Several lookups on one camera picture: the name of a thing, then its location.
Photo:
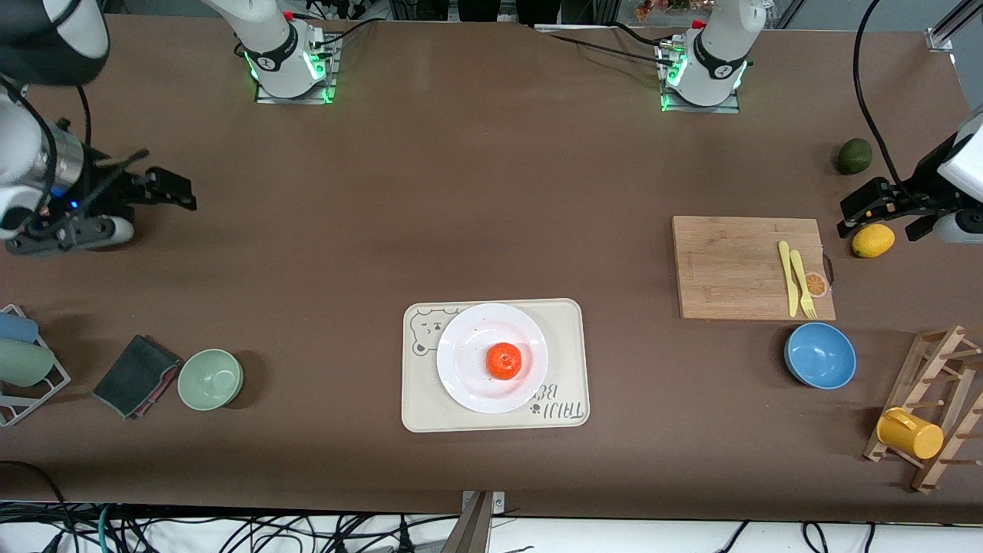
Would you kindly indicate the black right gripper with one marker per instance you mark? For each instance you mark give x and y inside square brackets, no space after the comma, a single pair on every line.
[105,190]

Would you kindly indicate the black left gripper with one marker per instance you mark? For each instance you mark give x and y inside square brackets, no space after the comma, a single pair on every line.
[915,197]

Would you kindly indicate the white round plate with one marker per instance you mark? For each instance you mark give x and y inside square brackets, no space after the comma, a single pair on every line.
[465,376]

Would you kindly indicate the orange mandarin fruit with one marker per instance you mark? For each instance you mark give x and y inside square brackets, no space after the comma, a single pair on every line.
[504,361]

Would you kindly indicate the yellow lemon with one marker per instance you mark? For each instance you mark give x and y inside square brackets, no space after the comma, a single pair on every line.
[875,243]

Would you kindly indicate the dark green avocado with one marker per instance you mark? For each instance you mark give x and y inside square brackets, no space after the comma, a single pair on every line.
[854,156]

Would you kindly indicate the round orange slice sticker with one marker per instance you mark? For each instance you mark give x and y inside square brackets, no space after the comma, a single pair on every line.
[815,285]

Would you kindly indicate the yellow plastic fork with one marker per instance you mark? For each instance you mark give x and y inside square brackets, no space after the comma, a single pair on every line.
[800,269]

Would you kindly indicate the yellow plastic knife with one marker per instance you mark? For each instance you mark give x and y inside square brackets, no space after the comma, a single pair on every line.
[786,269]

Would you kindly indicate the wooden peg mug rack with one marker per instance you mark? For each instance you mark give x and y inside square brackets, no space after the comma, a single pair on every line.
[933,369]

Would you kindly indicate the blue bowl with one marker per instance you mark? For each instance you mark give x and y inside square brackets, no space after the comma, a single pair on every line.
[820,355]

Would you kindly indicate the bamboo cutting board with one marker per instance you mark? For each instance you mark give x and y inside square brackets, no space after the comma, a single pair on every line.
[729,269]

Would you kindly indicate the dark grey folded cloth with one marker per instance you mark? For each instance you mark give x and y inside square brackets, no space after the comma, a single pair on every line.
[134,376]

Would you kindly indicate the pale green bowl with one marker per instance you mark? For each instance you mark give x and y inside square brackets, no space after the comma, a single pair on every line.
[210,379]

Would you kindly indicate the light blue cup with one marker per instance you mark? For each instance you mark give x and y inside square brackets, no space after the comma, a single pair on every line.
[17,328]

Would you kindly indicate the yellow mug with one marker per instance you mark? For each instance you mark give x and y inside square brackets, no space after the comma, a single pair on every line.
[910,434]

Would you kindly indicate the pale green cup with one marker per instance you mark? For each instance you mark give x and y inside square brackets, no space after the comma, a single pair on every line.
[23,362]

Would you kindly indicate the colourful background object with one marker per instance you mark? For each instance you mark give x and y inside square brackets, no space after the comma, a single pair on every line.
[660,6]

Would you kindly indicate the cream tray with bear print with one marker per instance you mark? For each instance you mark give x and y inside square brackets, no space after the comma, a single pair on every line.
[568,330]

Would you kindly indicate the grey metal bar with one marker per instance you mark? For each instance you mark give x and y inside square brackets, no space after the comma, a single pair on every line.
[470,530]

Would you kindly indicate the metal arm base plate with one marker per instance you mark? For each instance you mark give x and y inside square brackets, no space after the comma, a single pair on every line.
[292,100]
[714,110]

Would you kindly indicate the aluminium frame profile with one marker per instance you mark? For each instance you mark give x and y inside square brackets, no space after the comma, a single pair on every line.
[943,37]

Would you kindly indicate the metal table edge bracket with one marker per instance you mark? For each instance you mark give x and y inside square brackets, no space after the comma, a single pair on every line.
[498,501]

